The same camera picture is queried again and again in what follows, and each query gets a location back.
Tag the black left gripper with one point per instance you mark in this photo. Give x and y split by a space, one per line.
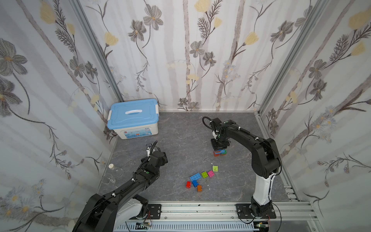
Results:
153 153

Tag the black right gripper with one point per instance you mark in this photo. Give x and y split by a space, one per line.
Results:
220 144

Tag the light blue long lego brick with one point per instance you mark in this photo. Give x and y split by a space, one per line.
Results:
221 151

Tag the light blue long brick studs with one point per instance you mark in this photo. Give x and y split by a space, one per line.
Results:
195 177

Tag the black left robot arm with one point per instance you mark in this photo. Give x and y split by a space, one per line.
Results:
100 211

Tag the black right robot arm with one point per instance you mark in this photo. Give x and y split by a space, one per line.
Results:
265 161

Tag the pink lego brick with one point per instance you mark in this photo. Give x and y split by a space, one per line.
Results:
211 173

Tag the blue lego brick lower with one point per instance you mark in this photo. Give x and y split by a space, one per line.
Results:
195 183

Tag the clear glass flask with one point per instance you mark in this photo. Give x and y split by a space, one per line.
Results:
112 174

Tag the blue lid storage box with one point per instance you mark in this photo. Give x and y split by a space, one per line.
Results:
134 119

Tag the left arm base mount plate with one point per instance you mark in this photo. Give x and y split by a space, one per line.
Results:
150 211

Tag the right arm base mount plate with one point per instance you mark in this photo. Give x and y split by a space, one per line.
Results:
251 211

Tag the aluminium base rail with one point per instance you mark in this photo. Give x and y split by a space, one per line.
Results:
181 211

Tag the aluminium frame corner post left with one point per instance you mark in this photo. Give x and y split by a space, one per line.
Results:
98 51

